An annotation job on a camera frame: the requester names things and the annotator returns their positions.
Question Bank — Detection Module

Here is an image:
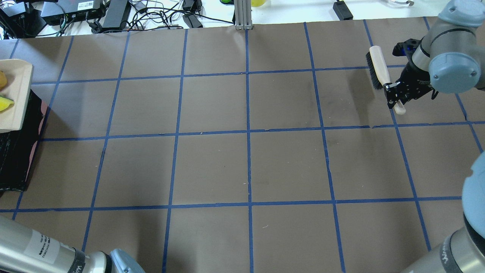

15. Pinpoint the black power brick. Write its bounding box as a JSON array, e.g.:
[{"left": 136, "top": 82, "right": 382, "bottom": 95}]
[{"left": 102, "top": 0, "right": 131, "bottom": 32}]

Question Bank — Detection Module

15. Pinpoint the cream plastic dustpan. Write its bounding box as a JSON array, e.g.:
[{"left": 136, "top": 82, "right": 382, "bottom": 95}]
[{"left": 0, "top": 59, "right": 33, "bottom": 133}]

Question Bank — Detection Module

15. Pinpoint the black power adapter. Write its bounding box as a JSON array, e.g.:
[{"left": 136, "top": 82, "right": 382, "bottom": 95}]
[{"left": 332, "top": 0, "right": 354, "bottom": 21}]

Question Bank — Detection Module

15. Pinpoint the cream hand brush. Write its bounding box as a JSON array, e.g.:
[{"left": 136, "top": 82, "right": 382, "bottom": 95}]
[{"left": 366, "top": 45, "right": 406, "bottom": 115}]

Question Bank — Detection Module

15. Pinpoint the yellow potato toy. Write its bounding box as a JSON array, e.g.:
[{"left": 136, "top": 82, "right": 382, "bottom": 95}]
[{"left": 0, "top": 71, "right": 8, "bottom": 90}]

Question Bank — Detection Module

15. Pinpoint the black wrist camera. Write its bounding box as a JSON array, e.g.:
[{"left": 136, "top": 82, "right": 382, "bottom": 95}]
[{"left": 393, "top": 39, "right": 421, "bottom": 57}]

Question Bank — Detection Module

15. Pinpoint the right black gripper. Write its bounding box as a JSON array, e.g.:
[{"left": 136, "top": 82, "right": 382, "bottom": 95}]
[{"left": 383, "top": 64, "right": 435, "bottom": 110}]

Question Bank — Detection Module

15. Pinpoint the aluminium frame post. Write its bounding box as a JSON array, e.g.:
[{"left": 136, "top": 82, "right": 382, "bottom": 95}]
[{"left": 233, "top": 0, "right": 253, "bottom": 30}]

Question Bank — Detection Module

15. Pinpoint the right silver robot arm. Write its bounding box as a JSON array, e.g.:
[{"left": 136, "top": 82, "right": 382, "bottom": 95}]
[{"left": 367, "top": 0, "right": 484, "bottom": 273}]

